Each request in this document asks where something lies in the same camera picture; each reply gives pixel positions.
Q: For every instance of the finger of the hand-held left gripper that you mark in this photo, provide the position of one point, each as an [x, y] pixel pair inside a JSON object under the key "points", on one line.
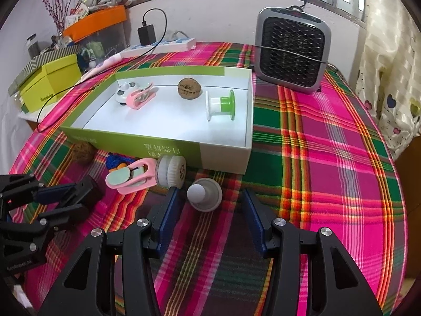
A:
{"points": [[65, 214], [56, 194]]}

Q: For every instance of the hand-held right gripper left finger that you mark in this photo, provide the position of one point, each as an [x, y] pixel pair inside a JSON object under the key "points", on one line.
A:
{"points": [[166, 219]]}

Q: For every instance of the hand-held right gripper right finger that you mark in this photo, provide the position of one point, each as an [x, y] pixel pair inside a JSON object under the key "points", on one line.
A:
{"points": [[256, 225]]}

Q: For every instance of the black handheld device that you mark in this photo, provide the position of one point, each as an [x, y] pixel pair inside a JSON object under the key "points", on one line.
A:
{"points": [[90, 191]]}

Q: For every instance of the white grey knob stopper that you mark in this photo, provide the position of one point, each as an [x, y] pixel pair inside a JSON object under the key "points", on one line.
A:
{"points": [[204, 195]]}

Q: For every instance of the round white brush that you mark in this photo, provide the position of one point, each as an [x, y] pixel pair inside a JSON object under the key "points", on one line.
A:
{"points": [[171, 171]]}

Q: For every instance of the brown walnut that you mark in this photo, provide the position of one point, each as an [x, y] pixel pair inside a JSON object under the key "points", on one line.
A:
{"points": [[189, 88], [83, 153]]}

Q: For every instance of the pink clip with green pads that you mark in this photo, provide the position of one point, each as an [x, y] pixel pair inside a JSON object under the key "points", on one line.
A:
{"points": [[141, 98], [121, 177]]}

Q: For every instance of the green cardboard box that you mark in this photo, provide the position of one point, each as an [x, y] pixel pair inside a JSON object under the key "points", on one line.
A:
{"points": [[115, 141]]}

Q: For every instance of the grey white handheld massager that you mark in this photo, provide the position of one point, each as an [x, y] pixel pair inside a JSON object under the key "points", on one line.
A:
{"points": [[124, 92]]}

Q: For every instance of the green white spool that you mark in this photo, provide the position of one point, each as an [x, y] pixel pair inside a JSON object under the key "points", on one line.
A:
{"points": [[220, 105]]}

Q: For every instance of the pink green plaid tablecloth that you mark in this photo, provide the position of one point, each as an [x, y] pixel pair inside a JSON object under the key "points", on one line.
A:
{"points": [[312, 171]]}

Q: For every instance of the yellow-green shoe box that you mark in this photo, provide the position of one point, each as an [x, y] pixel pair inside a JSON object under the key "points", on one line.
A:
{"points": [[49, 82]]}

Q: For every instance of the grey zigzag patterned box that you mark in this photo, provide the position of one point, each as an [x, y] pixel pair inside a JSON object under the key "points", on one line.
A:
{"points": [[54, 52]]}

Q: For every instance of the pink white tube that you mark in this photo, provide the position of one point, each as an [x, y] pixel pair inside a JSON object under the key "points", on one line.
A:
{"points": [[108, 60]]}

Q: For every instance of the green item in bin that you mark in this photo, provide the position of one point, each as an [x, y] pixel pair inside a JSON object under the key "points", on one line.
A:
{"points": [[92, 51]]}

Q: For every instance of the dark lidded glass jar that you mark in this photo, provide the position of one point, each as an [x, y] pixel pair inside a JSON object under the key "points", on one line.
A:
{"points": [[33, 46]]}

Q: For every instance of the clear storage bin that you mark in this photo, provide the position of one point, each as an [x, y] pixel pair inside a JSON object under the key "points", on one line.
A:
{"points": [[113, 42]]}

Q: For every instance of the white blue power strip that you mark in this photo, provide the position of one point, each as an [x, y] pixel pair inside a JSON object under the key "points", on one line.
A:
{"points": [[171, 44]]}

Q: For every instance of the grey black fan heater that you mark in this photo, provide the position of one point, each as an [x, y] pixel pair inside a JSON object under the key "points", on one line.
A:
{"points": [[289, 49]]}

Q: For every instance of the orange lidded storage bin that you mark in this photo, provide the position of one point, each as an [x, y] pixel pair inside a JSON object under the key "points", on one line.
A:
{"points": [[98, 19]]}

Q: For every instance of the stack of printed cards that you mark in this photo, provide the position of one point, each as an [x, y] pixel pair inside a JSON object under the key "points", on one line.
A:
{"points": [[77, 13]]}

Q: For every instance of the black charger adapter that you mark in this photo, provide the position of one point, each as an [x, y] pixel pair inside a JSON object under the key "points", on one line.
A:
{"points": [[146, 34]]}

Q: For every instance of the cream heart print curtain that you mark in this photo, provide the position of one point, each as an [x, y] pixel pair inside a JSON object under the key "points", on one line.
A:
{"points": [[388, 72]]}

